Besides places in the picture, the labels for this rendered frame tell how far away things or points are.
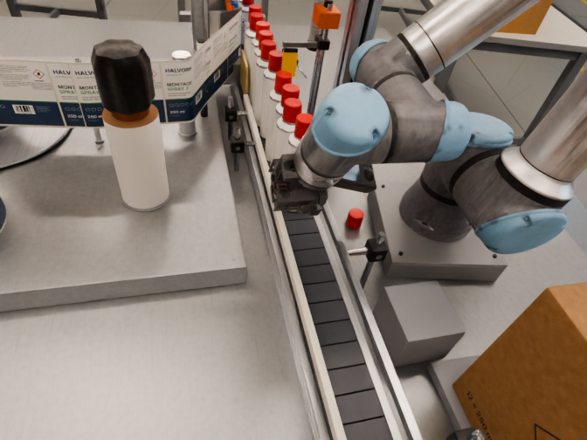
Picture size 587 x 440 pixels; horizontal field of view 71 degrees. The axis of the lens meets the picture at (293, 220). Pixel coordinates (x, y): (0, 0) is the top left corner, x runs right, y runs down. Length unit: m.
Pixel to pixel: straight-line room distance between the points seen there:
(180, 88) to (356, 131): 0.57
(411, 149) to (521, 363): 0.29
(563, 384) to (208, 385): 0.46
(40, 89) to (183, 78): 0.27
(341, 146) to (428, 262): 0.43
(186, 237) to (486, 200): 0.51
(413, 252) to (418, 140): 0.37
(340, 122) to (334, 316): 0.36
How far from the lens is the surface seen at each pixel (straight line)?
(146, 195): 0.80
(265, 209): 0.83
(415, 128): 0.49
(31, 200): 0.91
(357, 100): 0.45
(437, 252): 0.84
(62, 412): 0.71
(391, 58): 0.60
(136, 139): 0.72
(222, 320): 0.73
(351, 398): 0.64
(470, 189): 0.71
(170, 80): 0.93
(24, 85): 0.98
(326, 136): 0.45
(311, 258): 0.75
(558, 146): 0.65
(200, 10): 1.19
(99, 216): 0.84
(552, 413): 0.58
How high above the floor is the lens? 1.46
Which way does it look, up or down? 46 degrees down
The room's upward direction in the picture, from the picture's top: 9 degrees clockwise
